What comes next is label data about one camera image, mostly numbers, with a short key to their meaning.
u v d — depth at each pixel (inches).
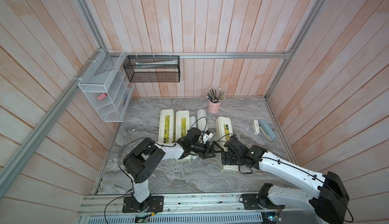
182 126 36.5
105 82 30.7
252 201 28.9
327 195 15.4
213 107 42.6
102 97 32.4
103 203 29.8
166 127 36.5
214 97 42.2
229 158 28.7
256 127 39.2
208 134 32.8
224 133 35.2
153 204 28.8
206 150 29.4
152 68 40.6
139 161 19.2
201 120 41.9
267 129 37.6
